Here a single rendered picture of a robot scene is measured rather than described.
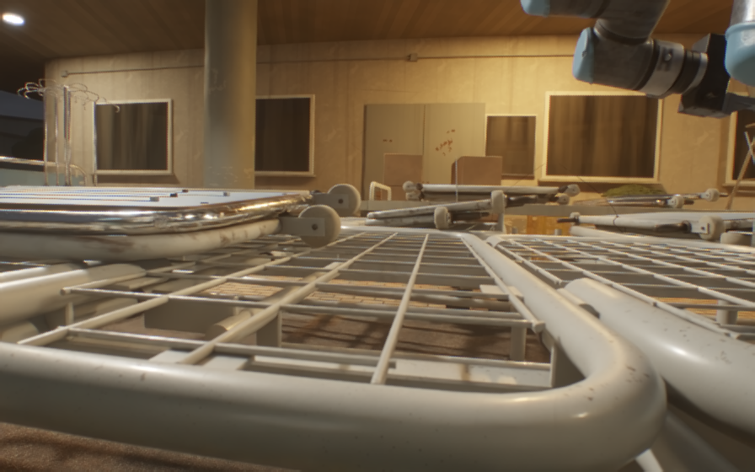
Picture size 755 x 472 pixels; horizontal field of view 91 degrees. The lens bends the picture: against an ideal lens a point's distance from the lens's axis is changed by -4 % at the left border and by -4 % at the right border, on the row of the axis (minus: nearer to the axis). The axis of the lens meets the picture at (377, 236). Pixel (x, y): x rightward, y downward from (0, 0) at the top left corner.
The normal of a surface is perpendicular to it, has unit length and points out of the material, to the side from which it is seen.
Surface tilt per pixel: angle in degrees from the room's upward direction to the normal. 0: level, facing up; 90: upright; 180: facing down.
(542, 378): 0
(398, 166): 90
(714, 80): 90
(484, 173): 90
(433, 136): 90
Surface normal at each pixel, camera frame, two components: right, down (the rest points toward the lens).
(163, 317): -0.15, 0.07
